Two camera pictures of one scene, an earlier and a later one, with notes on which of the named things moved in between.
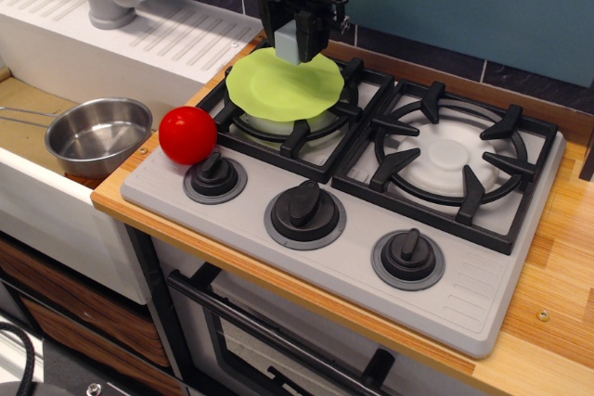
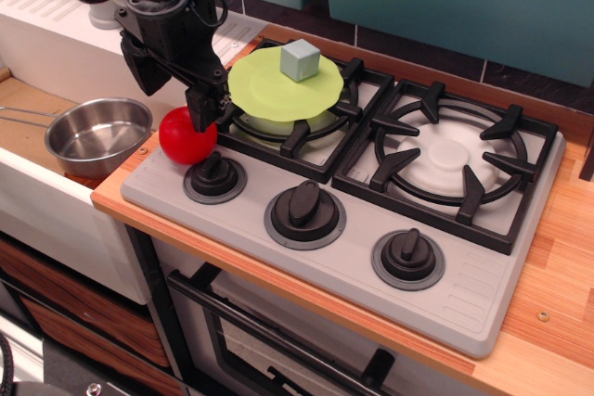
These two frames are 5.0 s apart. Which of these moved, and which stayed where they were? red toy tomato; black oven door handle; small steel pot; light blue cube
Moved: light blue cube
Stayed: red toy tomato; small steel pot; black oven door handle
